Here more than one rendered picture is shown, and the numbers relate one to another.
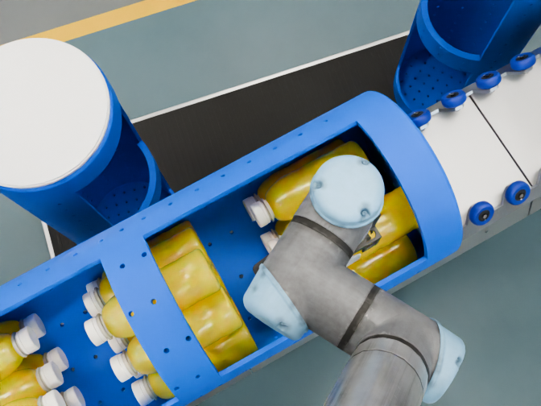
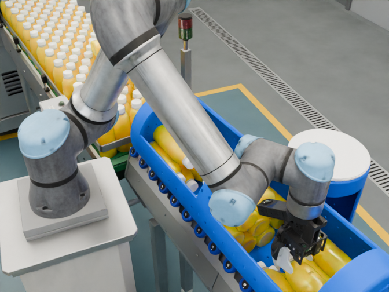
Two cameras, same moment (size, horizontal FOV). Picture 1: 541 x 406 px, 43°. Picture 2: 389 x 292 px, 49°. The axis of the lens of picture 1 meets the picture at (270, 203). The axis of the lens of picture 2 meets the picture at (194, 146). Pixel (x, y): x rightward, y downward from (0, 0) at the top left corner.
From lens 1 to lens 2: 69 cm
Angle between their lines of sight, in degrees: 51
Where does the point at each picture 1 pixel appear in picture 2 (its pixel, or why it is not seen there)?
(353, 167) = (327, 152)
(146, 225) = not seen: hidden behind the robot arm
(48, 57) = (359, 155)
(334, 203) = (305, 146)
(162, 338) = not seen: hidden behind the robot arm
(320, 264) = (272, 152)
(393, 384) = (217, 139)
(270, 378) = not seen: outside the picture
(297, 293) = (255, 145)
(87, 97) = (344, 171)
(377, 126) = (378, 255)
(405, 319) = (251, 180)
